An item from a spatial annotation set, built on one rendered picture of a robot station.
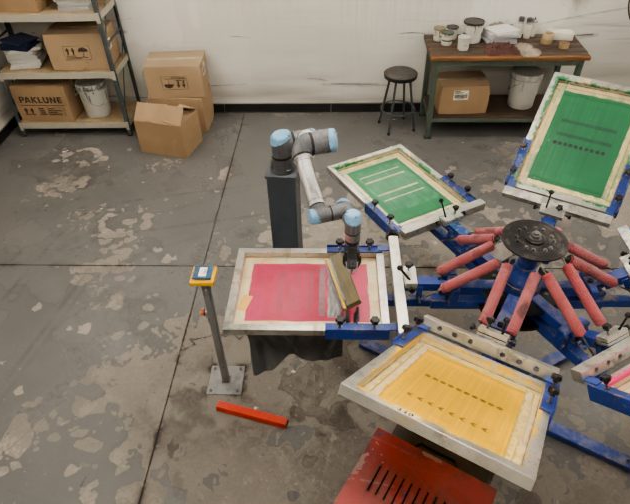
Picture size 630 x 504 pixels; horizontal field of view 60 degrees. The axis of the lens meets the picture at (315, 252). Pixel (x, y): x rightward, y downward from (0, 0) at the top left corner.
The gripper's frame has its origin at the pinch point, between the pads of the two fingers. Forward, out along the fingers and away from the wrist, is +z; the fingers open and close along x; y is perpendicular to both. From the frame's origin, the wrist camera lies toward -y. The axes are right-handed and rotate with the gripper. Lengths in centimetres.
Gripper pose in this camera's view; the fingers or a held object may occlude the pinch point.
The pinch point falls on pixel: (351, 272)
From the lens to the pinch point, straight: 270.3
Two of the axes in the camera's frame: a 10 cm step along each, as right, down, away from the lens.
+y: 0.3, -6.6, 7.5
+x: -10.0, 0.0, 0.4
